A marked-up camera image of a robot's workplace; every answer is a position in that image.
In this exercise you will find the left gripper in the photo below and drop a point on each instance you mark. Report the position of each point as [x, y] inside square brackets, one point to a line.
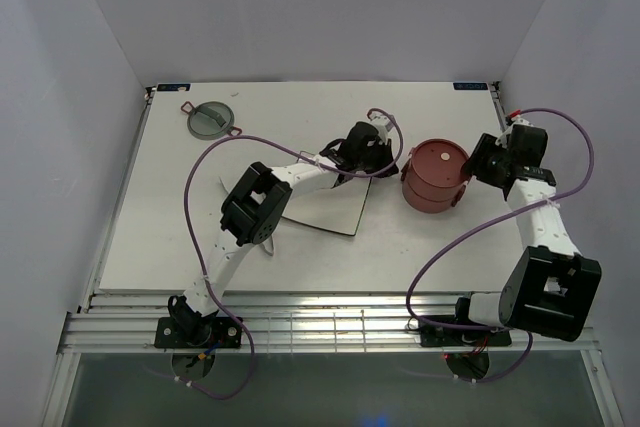
[386, 153]

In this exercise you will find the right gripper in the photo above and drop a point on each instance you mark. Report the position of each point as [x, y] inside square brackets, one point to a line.
[474, 163]

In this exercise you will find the dark red lid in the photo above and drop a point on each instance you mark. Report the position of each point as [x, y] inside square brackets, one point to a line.
[438, 162]

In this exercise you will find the pink bowl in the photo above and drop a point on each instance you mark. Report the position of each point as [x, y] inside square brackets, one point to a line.
[426, 205]
[428, 191]

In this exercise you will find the white square plate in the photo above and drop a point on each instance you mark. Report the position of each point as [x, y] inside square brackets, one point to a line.
[320, 200]

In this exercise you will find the metal tongs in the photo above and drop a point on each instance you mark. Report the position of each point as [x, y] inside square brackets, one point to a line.
[268, 246]

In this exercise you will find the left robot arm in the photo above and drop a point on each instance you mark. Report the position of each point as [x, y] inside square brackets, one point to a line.
[254, 206]

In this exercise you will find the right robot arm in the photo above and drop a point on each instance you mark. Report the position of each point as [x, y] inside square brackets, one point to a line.
[552, 287]

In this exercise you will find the grey lunch box lid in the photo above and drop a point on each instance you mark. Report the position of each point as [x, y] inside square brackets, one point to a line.
[209, 121]

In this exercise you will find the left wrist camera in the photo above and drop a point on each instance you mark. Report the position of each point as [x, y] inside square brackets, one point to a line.
[382, 122]

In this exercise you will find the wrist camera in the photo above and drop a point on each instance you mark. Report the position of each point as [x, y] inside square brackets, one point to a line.
[382, 122]
[515, 119]

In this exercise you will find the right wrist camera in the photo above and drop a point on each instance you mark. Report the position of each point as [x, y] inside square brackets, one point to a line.
[515, 119]

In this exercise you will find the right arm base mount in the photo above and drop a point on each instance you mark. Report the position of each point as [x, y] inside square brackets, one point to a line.
[434, 336]

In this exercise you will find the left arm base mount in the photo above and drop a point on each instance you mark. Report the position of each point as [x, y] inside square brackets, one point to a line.
[221, 332]

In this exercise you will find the aluminium frame rail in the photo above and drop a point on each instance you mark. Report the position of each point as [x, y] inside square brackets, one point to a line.
[279, 323]

